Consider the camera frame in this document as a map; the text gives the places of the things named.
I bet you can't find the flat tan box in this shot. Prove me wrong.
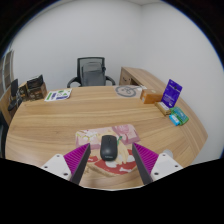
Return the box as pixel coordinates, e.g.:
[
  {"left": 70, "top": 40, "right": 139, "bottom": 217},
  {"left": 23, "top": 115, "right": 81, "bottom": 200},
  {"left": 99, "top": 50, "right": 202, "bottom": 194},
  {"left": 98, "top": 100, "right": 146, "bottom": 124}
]
[{"left": 154, "top": 101, "right": 173, "bottom": 117}]

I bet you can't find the purple card package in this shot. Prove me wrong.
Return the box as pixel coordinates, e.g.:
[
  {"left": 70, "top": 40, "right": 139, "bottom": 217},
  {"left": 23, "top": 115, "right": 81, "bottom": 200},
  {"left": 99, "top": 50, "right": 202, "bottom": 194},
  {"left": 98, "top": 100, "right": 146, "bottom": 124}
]
[{"left": 161, "top": 78, "right": 183, "bottom": 109}]

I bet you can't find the teal green box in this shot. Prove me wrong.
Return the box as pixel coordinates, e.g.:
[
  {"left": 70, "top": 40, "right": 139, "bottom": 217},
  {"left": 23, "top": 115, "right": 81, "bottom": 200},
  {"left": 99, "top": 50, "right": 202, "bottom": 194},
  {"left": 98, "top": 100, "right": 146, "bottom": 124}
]
[{"left": 171, "top": 106, "right": 190, "bottom": 125}]

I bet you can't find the round grey disc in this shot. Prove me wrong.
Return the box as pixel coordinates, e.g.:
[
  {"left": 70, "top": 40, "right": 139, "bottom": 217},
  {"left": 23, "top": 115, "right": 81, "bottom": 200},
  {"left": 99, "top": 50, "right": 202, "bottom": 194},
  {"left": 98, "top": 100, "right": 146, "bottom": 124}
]
[{"left": 115, "top": 84, "right": 142, "bottom": 99}]

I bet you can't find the small black chair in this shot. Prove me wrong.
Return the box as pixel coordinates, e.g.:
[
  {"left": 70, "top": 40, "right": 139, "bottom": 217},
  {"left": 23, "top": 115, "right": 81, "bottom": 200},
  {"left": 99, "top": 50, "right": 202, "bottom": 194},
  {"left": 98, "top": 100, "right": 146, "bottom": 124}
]
[{"left": 7, "top": 78, "right": 24, "bottom": 112}]

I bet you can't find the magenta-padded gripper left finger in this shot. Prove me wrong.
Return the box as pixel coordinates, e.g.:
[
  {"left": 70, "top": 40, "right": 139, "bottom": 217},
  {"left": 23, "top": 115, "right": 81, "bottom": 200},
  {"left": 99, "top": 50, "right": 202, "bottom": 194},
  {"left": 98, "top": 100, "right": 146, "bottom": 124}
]
[{"left": 42, "top": 142, "right": 93, "bottom": 186}]

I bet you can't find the wooden shelf unit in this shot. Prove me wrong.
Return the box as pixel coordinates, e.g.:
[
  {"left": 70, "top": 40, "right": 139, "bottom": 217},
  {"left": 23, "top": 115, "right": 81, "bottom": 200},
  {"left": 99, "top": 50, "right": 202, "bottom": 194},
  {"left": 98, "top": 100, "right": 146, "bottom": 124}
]
[{"left": 0, "top": 49, "right": 16, "bottom": 116}]

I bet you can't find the black seat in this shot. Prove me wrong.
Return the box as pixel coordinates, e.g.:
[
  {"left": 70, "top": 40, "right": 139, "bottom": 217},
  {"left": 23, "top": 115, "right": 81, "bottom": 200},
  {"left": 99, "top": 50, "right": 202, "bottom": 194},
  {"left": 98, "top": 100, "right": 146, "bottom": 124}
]
[{"left": 0, "top": 111, "right": 9, "bottom": 158}]

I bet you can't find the light blue small box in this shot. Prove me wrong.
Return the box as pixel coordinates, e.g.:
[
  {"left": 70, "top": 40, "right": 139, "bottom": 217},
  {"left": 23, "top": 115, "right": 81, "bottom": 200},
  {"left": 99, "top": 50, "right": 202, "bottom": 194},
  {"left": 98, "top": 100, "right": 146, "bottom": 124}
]
[{"left": 168, "top": 113, "right": 182, "bottom": 127}]

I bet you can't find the printed white paper sheet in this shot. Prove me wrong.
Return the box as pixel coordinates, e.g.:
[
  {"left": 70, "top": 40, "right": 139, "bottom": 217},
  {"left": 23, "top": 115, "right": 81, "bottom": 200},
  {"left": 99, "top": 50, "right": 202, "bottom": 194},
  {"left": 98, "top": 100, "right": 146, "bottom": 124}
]
[{"left": 44, "top": 88, "right": 73, "bottom": 102}]

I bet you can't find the open black box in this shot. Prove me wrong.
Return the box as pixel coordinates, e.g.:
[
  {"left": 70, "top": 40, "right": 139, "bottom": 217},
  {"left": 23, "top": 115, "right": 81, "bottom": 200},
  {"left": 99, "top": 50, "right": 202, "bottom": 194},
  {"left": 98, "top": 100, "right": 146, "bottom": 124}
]
[{"left": 26, "top": 74, "right": 45, "bottom": 90}]

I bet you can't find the large brown carton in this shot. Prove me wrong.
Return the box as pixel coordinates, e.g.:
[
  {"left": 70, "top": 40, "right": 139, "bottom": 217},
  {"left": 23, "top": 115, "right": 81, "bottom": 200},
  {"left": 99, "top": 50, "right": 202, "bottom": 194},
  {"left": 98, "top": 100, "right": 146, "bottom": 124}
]
[{"left": 26, "top": 81, "right": 48, "bottom": 102}]

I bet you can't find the black mesh office chair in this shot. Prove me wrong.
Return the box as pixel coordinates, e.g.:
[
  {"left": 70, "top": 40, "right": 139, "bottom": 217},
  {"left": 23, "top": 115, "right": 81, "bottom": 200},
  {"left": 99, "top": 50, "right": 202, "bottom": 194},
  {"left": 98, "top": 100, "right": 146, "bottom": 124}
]
[{"left": 66, "top": 56, "right": 117, "bottom": 89}]

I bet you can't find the orange-brown cardboard box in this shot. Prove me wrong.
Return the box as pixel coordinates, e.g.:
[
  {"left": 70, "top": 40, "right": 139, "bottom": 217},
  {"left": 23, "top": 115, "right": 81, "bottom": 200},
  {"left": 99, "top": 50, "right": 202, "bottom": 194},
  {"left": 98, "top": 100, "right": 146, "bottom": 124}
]
[{"left": 139, "top": 88, "right": 164, "bottom": 105}]

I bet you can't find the wooden side desk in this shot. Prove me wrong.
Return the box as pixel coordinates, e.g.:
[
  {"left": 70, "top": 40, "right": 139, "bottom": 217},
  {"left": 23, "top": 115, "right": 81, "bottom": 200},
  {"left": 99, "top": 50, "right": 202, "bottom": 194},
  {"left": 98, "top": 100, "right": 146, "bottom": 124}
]
[{"left": 118, "top": 66, "right": 161, "bottom": 88}]

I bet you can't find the cartoon print mouse pad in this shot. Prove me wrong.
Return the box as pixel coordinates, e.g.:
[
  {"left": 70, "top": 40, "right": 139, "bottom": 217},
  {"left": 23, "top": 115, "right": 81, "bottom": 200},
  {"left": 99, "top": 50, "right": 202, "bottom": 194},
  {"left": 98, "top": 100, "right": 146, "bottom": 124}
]
[{"left": 75, "top": 124, "right": 142, "bottom": 176}]

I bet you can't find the desk cable grommet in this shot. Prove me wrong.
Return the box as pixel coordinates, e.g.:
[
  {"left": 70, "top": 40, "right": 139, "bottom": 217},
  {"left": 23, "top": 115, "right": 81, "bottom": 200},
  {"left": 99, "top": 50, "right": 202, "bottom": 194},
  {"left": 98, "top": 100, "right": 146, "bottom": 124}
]
[{"left": 163, "top": 149, "right": 174, "bottom": 159}]

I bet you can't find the black computer mouse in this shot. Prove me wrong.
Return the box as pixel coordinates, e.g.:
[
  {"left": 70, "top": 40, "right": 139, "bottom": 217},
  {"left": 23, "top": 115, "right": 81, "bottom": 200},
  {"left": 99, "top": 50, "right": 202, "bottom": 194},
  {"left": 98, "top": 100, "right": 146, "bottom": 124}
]
[{"left": 99, "top": 134, "right": 118, "bottom": 162}]

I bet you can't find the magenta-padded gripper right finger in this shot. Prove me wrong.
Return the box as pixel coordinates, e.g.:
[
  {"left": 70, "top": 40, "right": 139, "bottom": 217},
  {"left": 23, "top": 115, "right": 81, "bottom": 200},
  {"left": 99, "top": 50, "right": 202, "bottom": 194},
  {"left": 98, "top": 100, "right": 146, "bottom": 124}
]
[{"left": 131, "top": 142, "right": 184, "bottom": 185}]

